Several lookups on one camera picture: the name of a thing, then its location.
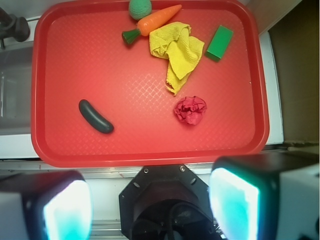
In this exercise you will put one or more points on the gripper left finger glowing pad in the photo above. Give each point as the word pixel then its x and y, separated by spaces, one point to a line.
pixel 45 206

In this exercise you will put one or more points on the green textured ball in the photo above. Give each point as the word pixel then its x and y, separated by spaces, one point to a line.
pixel 139 9

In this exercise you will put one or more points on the crumpled red paper ball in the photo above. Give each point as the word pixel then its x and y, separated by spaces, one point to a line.
pixel 190 110

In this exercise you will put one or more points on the orange plastic carrot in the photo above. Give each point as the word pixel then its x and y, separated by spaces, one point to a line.
pixel 150 23

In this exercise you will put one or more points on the red plastic tray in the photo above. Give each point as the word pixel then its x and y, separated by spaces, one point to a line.
pixel 79 53

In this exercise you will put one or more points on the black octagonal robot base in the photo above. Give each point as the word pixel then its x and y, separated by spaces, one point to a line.
pixel 167 202

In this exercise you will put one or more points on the green rectangular block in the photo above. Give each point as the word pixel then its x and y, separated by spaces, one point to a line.
pixel 219 43

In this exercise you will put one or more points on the dark green plastic pickle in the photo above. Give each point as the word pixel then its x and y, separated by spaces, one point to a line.
pixel 94 118

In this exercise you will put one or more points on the black clamp knob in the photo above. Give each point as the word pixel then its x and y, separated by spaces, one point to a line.
pixel 12 26

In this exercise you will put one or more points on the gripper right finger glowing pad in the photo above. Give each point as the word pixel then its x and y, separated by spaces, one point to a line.
pixel 267 196

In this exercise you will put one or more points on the yellow cloth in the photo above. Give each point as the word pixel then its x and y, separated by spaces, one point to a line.
pixel 174 42

